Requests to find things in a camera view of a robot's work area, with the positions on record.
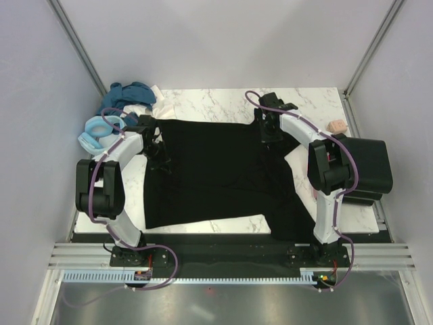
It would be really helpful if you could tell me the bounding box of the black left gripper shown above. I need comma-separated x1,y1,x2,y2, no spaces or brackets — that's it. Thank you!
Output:
140,140,171,175

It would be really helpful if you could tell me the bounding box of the black t shirt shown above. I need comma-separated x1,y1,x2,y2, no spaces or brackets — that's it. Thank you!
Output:
143,120,315,243

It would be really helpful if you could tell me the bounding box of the black and pink drawer box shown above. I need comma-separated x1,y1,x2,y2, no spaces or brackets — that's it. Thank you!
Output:
307,133,393,206

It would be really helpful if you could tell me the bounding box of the blue t shirt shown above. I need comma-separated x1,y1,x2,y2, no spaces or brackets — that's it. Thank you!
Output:
98,81,156,113

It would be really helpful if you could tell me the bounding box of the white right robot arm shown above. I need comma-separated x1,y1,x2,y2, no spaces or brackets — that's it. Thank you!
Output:
261,108,359,267

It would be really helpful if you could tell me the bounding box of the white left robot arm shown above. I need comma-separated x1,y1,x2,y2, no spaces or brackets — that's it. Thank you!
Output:
75,115,171,266

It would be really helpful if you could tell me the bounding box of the white t shirt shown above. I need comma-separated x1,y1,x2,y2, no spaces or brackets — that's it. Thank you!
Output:
120,85,177,120

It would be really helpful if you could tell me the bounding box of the pink foam cube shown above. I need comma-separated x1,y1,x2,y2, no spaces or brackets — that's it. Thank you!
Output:
326,119,348,134

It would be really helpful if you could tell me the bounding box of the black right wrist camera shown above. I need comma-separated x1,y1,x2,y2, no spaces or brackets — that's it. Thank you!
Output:
259,92,298,111

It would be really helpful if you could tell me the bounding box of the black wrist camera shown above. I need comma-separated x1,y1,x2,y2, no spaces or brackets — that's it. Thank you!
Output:
137,114,161,137
259,92,298,111

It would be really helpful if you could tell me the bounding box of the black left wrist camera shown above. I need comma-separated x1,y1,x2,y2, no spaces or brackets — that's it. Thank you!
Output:
137,114,161,137

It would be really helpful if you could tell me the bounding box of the light blue ring toy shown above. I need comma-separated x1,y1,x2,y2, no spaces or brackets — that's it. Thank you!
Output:
78,116,126,156

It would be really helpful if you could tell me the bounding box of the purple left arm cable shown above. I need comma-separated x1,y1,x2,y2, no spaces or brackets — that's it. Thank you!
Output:
62,107,179,307

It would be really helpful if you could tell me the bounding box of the aluminium frame rail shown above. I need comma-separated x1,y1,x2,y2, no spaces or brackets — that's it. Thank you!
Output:
49,243,415,271

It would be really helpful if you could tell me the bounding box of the white slotted cable duct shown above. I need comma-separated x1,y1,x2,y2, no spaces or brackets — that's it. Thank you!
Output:
63,269,325,285

